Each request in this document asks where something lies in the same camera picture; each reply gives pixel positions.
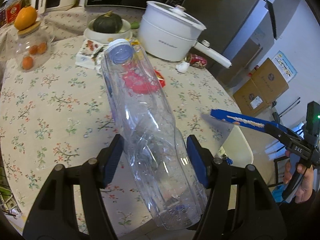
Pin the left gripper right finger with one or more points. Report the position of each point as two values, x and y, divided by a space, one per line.
201 160

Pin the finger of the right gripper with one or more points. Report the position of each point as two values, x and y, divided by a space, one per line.
279 132

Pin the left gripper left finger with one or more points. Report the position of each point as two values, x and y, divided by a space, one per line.
108 160

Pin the clear plastic water bottle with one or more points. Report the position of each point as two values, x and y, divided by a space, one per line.
154 146

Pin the blue snack box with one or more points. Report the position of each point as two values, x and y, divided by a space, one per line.
244 120

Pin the person's right hand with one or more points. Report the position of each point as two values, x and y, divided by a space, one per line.
305 189

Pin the cardboard box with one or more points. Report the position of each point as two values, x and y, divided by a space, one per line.
261 90

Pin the floral tablecloth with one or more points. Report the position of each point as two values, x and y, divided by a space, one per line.
59 112

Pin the red instant noodle lid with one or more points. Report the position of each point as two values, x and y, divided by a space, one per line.
138 83

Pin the small white crumpled tissue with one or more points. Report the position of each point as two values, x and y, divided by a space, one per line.
182 67

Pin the red drink can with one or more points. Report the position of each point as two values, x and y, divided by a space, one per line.
196 60

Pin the crumpled nut snack package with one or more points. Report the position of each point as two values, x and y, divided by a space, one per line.
89 55

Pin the yellow crumpled wrapper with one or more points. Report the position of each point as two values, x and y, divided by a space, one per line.
133 42

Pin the grey refrigerator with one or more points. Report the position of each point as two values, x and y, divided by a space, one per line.
243 31

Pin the white ceramic bowl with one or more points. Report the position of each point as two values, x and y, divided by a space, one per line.
106 38

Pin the white electric cooking pot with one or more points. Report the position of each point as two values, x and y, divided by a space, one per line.
169 33

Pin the glass jar with wooden lid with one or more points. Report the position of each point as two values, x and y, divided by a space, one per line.
33 46

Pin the dark green pumpkin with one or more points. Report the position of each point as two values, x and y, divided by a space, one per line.
109 23

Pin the large orange on jar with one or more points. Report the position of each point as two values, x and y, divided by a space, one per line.
25 18

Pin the red labelled spice jar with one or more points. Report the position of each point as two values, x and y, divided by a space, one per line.
12 8

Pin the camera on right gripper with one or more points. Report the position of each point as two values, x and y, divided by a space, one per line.
311 127

